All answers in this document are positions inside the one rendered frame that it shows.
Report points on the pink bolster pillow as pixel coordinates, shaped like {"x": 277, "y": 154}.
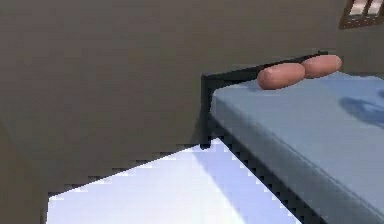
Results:
{"x": 321, "y": 65}
{"x": 280, "y": 76}

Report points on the brown framed window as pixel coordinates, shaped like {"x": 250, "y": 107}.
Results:
{"x": 363, "y": 13}

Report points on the blue bed with black frame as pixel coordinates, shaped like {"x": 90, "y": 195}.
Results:
{"x": 300, "y": 133}

